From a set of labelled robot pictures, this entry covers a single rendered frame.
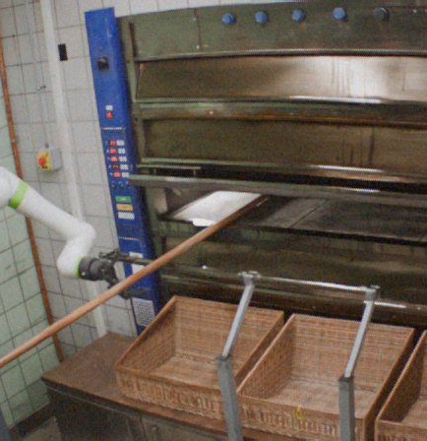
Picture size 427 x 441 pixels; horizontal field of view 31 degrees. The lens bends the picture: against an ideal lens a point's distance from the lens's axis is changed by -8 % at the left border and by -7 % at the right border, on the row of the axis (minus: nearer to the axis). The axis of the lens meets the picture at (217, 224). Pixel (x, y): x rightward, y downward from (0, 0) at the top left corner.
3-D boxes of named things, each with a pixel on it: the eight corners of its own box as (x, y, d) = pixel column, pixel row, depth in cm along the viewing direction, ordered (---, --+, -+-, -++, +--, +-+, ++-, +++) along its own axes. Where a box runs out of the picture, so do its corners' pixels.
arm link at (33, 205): (11, 213, 311) (19, 207, 301) (23, 188, 315) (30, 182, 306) (83, 258, 324) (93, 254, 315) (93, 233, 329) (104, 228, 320)
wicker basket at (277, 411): (297, 369, 337) (292, 311, 328) (416, 386, 305) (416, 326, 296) (234, 426, 300) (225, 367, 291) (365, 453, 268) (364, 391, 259)
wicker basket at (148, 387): (184, 347, 371) (173, 293, 362) (291, 367, 339) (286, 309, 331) (118, 396, 334) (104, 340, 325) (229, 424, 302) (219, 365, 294)
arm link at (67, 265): (63, 282, 320) (47, 269, 312) (75, 255, 325) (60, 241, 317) (88, 286, 312) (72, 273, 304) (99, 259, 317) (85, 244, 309)
